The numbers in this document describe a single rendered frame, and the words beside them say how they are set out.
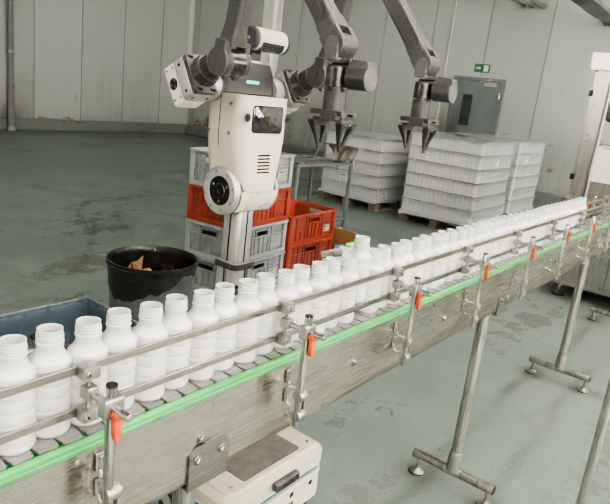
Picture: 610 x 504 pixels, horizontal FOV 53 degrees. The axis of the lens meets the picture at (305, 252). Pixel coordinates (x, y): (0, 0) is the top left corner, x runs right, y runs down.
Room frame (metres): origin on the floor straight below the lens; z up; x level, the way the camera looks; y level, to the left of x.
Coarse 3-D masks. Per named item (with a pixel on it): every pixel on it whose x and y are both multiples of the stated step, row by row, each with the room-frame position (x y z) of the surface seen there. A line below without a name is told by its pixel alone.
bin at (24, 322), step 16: (64, 304) 1.43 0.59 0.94; (80, 304) 1.47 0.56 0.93; (96, 304) 1.46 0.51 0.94; (0, 320) 1.31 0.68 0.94; (16, 320) 1.34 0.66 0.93; (32, 320) 1.37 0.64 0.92; (48, 320) 1.40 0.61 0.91; (64, 320) 1.43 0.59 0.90; (0, 336) 1.31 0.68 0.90; (64, 336) 1.44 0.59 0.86
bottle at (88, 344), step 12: (84, 324) 0.86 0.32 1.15; (96, 324) 0.84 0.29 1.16; (84, 336) 0.83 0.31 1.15; (96, 336) 0.84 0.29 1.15; (72, 348) 0.83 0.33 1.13; (84, 348) 0.83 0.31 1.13; (96, 348) 0.83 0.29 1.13; (72, 360) 0.82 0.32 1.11; (84, 360) 0.82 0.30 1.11; (72, 384) 0.82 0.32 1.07; (96, 384) 0.83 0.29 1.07; (72, 396) 0.82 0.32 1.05; (72, 408) 0.82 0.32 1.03; (72, 420) 0.82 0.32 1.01; (96, 420) 0.83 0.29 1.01
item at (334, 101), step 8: (328, 88) 1.55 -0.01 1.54; (336, 88) 1.53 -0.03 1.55; (328, 96) 1.54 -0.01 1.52; (336, 96) 1.53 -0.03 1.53; (344, 96) 1.54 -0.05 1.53; (328, 104) 1.53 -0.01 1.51; (336, 104) 1.53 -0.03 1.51; (344, 104) 1.55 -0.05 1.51; (312, 112) 1.56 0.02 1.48; (320, 112) 1.55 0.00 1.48; (336, 112) 1.51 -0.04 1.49; (344, 112) 1.51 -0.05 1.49; (352, 112) 1.54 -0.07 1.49
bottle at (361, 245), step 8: (360, 240) 1.44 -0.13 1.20; (368, 240) 1.45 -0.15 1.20; (360, 248) 1.44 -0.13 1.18; (368, 248) 1.45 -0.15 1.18; (360, 256) 1.43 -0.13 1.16; (368, 256) 1.44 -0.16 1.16; (360, 264) 1.43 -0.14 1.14; (368, 264) 1.44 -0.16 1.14; (360, 272) 1.43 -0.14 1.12; (368, 272) 1.44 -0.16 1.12; (360, 288) 1.43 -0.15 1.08; (360, 296) 1.43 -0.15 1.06
